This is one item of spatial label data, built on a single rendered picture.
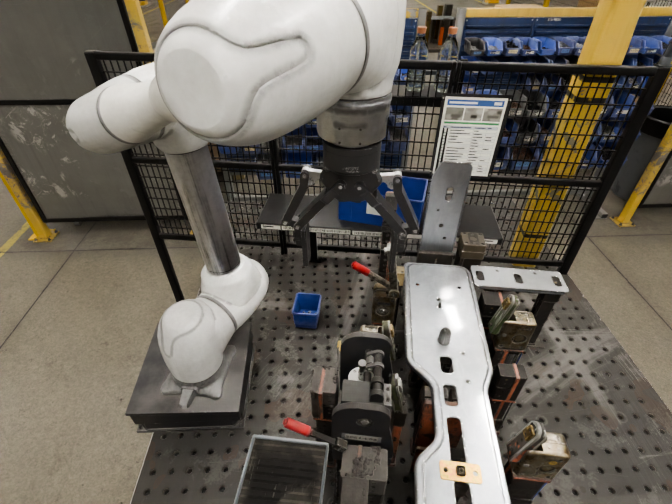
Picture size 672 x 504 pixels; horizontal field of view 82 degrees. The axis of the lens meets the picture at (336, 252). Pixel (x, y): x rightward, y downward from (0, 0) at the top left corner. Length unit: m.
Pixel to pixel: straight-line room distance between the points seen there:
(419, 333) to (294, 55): 0.93
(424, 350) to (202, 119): 0.91
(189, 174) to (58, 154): 2.39
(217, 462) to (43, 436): 1.34
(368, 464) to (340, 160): 0.59
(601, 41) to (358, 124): 1.19
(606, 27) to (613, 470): 1.29
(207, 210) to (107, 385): 1.63
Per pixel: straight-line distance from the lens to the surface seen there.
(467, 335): 1.16
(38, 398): 2.65
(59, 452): 2.40
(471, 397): 1.05
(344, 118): 0.46
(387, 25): 0.43
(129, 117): 0.74
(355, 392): 0.82
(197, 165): 0.98
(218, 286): 1.16
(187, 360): 1.15
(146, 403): 1.33
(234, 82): 0.28
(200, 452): 1.33
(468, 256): 1.40
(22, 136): 3.39
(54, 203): 3.60
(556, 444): 1.01
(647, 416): 1.63
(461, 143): 1.52
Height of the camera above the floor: 1.86
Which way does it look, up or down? 39 degrees down
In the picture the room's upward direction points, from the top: straight up
